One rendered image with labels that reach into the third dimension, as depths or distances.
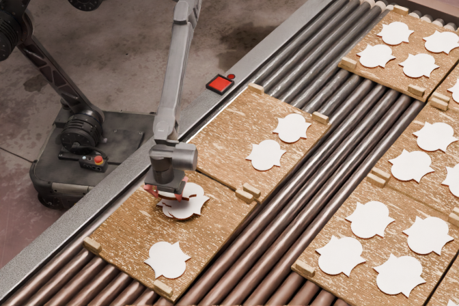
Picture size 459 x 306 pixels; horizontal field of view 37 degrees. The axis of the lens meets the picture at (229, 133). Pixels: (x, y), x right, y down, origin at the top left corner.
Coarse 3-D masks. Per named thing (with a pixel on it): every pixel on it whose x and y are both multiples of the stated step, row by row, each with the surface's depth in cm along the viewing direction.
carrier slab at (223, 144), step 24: (240, 96) 244; (264, 96) 243; (216, 120) 236; (240, 120) 235; (264, 120) 234; (312, 120) 233; (216, 144) 228; (240, 144) 227; (288, 144) 226; (312, 144) 225; (216, 168) 220; (240, 168) 220; (288, 168) 218; (264, 192) 212
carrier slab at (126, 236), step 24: (144, 192) 215; (216, 192) 213; (120, 216) 209; (144, 216) 209; (216, 216) 207; (240, 216) 206; (96, 240) 203; (120, 240) 203; (144, 240) 202; (168, 240) 201; (192, 240) 201; (216, 240) 200; (120, 264) 197; (144, 264) 196; (192, 264) 195
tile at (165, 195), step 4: (160, 192) 201; (164, 192) 202; (184, 192) 205; (188, 192) 206; (160, 196) 199; (164, 196) 198; (168, 196) 198; (172, 196) 198; (184, 196) 200; (188, 196) 201; (192, 196) 204; (196, 196) 206; (188, 200) 199
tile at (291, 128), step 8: (280, 120) 233; (288, 120) 232; (296, 120) 232; (304, 120) 232; (280, 128) 230; (288, 128) 230; (296, 128) 229; (304, 128) 229; (280, 136) 227; (288, 136) 227; (296, 136) 227; (304, 136) 227
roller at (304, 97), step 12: (384, 12) 276; (372, 24) 271; (360, 36) 266; (348, 48) 261; (336, 60) 257; (324, 72) 252; (336, 72) 255; (312, 84) 248; (324, 84) 251; (300, 96) 244; (312, 96) 247; (300, 108) 242; (216, 180) 219; (120, 276) 196; (108, 288) 193; (120, 288) 194; (96, 300) 191; (108, 300) 192
